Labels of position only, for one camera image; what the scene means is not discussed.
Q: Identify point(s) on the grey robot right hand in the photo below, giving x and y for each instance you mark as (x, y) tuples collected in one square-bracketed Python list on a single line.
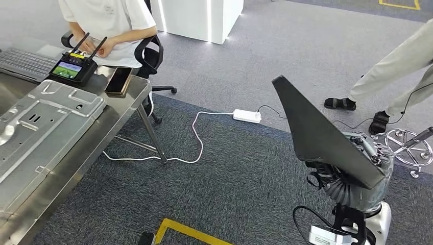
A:
[(375, 199)]

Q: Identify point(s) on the stamped silver metal plate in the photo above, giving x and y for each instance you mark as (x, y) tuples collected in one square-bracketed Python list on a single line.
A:
[(50, 128)]

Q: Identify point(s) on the grey laptop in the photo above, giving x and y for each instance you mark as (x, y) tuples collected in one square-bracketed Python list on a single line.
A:
[(23, 62)]

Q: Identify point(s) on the person's left forearm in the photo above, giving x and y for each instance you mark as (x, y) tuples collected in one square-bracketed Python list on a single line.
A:
[(135, 35)]

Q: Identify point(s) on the white display pedestal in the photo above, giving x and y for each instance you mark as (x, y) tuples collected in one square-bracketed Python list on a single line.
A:
[(189, 17)]

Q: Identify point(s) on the person's right forearm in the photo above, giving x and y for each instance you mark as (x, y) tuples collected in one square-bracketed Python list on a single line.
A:
[(76, 32)]

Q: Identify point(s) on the stainless steel workbench table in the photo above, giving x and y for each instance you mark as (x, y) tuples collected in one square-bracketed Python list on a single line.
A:
[(115, 108)]

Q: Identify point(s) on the black stool with chrome base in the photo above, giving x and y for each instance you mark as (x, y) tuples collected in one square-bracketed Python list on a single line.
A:
[(423, 134)]

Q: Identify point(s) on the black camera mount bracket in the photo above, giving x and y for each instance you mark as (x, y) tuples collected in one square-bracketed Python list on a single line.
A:
[(348, 219)]

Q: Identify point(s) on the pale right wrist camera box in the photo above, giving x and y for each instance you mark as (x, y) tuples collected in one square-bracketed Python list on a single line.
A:
[(328, 236)]

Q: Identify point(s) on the black office chair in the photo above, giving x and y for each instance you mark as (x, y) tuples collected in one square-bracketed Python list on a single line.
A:
[(148, 55)]

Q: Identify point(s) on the black smartphone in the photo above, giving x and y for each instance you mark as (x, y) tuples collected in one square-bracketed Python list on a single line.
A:
[(118, 81)]

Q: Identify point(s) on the person's left hand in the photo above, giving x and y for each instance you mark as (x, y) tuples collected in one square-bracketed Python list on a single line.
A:
[(106, 49)]

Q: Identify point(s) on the person's right hand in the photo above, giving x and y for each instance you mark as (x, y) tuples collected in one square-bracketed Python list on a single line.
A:
[(85, 45)]

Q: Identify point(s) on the black plastic frame part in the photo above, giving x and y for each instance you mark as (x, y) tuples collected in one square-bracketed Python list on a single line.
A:
[(314, 128)]

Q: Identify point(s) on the white power strip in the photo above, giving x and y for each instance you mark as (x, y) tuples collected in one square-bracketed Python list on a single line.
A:
[(245, 116)]

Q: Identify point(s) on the black robot foot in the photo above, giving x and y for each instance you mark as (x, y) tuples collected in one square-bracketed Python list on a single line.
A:
[(147, 239)]

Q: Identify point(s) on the black controller with antennas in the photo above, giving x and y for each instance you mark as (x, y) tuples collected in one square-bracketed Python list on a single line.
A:
[(72, 72)]

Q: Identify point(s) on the person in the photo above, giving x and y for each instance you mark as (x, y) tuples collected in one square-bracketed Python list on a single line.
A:
[(108, 17), (389, 67)]

